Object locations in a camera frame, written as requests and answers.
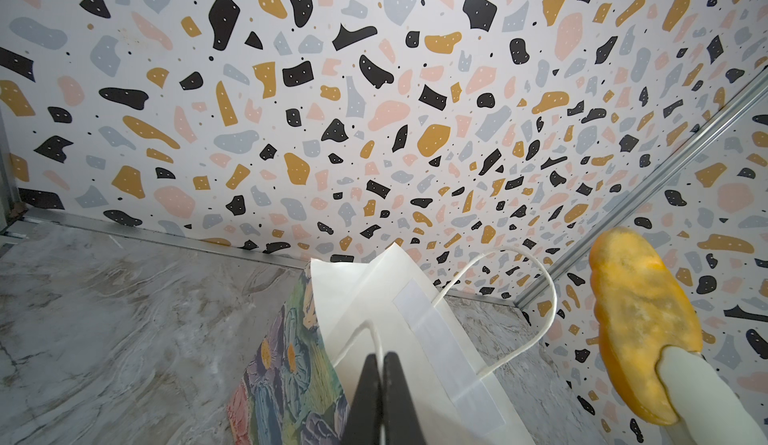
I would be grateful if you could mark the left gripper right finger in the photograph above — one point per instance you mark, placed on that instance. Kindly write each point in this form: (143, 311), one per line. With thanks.
(400, 422)

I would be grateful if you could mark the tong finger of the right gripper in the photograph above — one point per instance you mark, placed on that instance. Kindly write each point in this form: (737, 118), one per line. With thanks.
(708, 410)

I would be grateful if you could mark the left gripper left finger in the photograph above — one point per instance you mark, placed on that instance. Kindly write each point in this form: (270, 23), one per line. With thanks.
(364, 422)

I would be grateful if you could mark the floral paper bag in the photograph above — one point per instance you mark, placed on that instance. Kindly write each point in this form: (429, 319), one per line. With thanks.
(301, 382)

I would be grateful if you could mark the small oval bread roll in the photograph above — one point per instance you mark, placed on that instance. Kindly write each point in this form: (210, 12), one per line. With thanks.
(641, 309)

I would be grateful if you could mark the right corner aluminium post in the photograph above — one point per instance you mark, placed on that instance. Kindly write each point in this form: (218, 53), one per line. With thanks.
(611, 181)

